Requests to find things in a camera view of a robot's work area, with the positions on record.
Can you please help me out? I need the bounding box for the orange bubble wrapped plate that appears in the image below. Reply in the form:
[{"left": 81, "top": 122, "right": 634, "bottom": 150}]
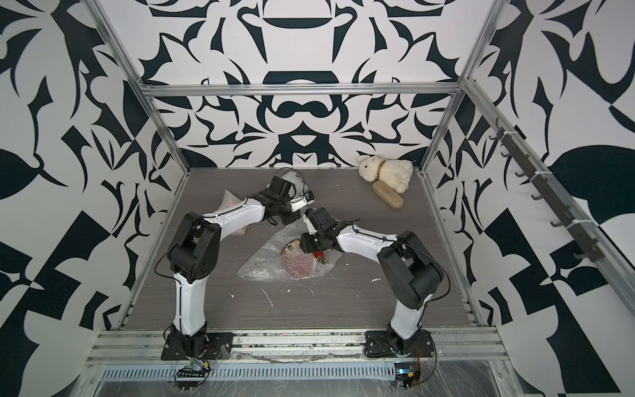
[{"left": 217, "top": 189, "right": 249, "bottom": 237}]

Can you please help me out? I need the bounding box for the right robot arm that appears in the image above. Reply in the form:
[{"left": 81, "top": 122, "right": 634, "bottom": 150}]
[{"left": 299, "top": 208, "right": 446, "bottom": 346}]

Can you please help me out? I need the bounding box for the left electronics board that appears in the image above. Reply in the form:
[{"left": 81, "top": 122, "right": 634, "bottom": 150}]
[{"left": 173, "top": 362, "right": 211, "bottom": 390}]

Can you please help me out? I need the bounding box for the aluminium frame rail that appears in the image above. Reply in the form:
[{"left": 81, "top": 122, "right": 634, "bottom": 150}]
[{"left": 140, "top": 82, "right": 459, "bottom": 98}]

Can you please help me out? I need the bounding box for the white plush bunny toy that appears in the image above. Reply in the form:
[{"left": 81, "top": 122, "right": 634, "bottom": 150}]
[{"left": 357, "top": 155, "right": 413, "bottom": 195}]

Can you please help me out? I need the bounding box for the tan wooden brush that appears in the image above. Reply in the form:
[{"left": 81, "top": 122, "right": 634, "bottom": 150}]
[{"left": 371, "top": 180, "right": 404, "bottom": 209}]

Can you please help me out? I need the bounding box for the red floral dinner plate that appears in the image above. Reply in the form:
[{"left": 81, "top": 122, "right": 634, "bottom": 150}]
[{"left": 281, "top": 239, "right": 325, "bottom": 280}]

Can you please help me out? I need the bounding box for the electronics board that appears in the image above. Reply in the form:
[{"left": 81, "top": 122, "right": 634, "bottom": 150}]
[
  {"left": 395, "top": 362, "right": 421, "bottom": 390},
  {"left": 173, "top": 362, "right": 211, "bottom": 390}
]

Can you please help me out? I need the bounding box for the clear bubble wrap sheet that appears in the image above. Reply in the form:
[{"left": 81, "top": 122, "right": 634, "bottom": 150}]
[{"left": 236, "top": 220, "right": 342, "bottom": 282}]

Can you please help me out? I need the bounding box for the right electronics board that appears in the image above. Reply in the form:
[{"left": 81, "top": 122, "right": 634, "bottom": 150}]
[{"left": 395, "top": 362, "right": 421, "bottom": 390}]

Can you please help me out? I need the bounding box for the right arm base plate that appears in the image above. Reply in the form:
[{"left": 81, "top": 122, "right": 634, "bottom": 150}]
[{"left": 364, "top": 329, "right": 435, "bottom": 359}]

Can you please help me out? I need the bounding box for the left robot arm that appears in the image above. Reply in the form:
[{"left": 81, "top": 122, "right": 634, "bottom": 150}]
[{"left": 165, "top": 172, "right": 314, "bottom": 357}]

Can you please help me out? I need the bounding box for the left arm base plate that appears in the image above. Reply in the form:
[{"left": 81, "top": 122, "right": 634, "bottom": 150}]
[{"left": 160, "top": 332, "right": 235, "bottom": 362}]

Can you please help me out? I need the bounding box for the black wall hook rail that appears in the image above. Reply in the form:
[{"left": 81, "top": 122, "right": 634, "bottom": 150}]
[{"left": 492, "top": 121, "right": 606, "bottom": 262}]

